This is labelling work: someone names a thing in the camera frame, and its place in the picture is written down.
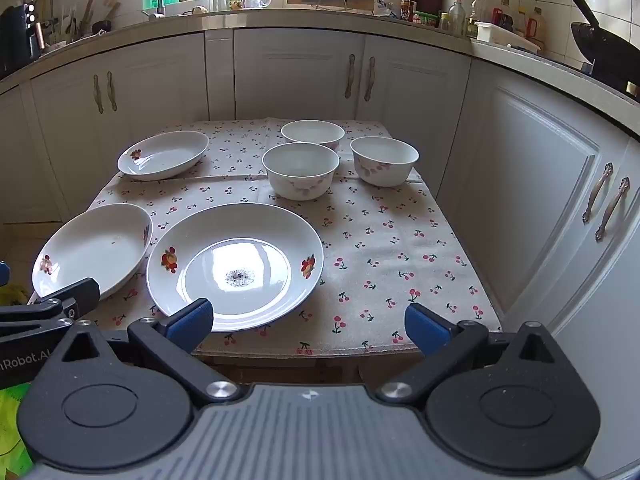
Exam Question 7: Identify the white oval fruit-print plate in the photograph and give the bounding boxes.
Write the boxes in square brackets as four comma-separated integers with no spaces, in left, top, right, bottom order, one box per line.
[117,130,210,182]
[31,204,154,306]

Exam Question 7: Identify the black coffee machine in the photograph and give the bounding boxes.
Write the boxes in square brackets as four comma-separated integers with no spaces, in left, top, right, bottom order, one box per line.
[0,2,41,79]

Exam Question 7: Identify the wooden utensils in holder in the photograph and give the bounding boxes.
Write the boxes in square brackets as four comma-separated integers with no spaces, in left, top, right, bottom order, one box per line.
[50,0,122,43]

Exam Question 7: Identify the clear glass bottle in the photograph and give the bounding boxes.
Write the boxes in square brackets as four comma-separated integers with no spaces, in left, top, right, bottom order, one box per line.
[448,0,467,37]

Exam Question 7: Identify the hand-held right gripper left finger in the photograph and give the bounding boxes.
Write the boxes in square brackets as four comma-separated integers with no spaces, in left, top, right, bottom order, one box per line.
[60,298,241,406]

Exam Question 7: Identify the white round fruit-print plate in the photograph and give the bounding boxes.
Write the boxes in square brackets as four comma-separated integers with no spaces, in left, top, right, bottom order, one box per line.
[146,203,325,333]

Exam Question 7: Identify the cherry-print tablecloth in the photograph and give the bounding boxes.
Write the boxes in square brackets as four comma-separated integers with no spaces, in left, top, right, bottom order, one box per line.
[82,117,503,357]

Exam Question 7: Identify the white ceramic bowl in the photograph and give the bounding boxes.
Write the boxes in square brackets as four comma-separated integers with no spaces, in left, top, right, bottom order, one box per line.
[262,142,341,200]
[280,119,346,152]
[349,136,420,188]

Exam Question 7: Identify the black wok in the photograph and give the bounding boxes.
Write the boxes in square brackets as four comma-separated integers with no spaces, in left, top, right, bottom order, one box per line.
[561,0,640,79]

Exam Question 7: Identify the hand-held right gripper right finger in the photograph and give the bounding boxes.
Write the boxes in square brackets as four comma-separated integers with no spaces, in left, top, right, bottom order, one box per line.
[376,302,571,405]

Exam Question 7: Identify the white plastic container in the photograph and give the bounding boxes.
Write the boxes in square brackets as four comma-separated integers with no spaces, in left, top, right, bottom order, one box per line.
[475,21,542,54]

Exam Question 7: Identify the green cardboard box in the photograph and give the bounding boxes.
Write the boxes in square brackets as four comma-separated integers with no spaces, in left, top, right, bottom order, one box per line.
[0,382,33,468]

